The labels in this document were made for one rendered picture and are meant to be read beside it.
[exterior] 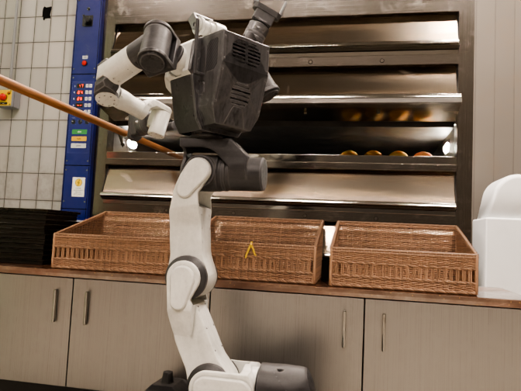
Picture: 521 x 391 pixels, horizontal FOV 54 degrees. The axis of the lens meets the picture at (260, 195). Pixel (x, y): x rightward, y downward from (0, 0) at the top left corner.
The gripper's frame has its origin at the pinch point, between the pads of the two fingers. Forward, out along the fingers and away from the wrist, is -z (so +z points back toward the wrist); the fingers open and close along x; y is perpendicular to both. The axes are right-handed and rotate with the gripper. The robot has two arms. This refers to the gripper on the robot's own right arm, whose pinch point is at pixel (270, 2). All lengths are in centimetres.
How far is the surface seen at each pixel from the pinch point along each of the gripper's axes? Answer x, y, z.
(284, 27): -15, 54, -12
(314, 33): -29, 45, -15
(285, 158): -44, 42, 49
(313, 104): -41, 27, 22
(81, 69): 71, 90, 52
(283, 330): -59, -22, 116
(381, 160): -83, 23, 31
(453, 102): -92, 1, -4
